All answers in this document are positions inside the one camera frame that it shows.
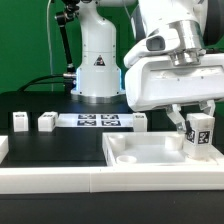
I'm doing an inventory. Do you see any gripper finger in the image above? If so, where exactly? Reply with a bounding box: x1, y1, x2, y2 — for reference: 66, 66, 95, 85
166, 104, 187, 133
199, 100, 216, 116

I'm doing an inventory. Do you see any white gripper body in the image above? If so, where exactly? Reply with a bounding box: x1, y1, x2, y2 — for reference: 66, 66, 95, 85
125, 53, 224, 111

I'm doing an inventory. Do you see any white square table top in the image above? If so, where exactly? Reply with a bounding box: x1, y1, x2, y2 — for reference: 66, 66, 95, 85
102, 132, 224, 167

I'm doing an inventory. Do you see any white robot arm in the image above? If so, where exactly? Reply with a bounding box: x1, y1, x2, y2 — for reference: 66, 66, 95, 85
56, 0, 224, 132

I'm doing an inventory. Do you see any white marker tag sheet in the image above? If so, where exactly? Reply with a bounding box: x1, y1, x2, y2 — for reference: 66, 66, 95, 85
56, 113, 133, 128

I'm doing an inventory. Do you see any white U-shaped obstacle fence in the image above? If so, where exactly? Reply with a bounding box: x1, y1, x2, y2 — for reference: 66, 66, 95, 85
0, 136, 224, 194

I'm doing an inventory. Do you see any black cable bundle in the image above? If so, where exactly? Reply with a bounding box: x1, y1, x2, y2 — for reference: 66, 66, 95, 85
18, 73, 77, 92

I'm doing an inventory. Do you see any white thin cable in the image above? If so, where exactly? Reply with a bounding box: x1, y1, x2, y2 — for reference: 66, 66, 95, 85
46, 0, 56, 92

